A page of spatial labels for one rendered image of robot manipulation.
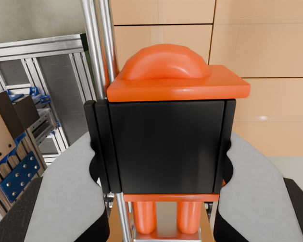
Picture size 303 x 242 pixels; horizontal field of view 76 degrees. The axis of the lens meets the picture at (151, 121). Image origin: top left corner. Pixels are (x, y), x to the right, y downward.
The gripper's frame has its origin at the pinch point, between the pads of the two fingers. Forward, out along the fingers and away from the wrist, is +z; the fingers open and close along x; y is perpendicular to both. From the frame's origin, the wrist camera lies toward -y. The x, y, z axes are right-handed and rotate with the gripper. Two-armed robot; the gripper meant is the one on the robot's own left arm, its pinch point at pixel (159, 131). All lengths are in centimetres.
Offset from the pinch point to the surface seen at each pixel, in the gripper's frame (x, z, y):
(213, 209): 30, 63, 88
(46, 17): -68, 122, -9
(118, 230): -16, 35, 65
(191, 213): 2.6, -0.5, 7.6
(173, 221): 1.3, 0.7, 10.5
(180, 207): 1.7, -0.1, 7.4
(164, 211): 0.4, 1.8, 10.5
